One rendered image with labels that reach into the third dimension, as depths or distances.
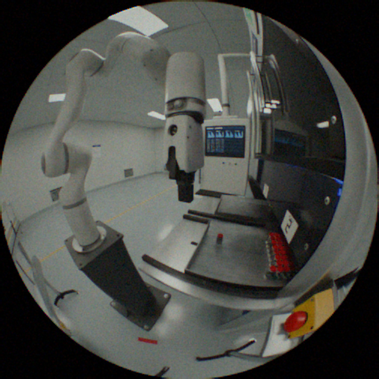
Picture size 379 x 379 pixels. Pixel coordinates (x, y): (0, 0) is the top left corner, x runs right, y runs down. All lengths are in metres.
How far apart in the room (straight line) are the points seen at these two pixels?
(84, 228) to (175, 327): 1.01
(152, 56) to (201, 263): 0.57
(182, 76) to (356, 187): 0.32
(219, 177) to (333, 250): 1.06
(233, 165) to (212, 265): 0.91
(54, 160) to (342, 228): 0.64
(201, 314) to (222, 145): 1.56
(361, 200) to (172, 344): 1.22
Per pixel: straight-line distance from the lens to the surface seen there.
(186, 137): 0.18
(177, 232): 0.47
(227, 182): 1.13
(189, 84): 0.23
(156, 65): 0.36
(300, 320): 0.23
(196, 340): 1.19
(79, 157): 0.49
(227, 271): 0.36
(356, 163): 0.21
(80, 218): 0.51
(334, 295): 0.28
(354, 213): 0.21
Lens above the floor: 1.19
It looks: 18 degrees down
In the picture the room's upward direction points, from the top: straight up
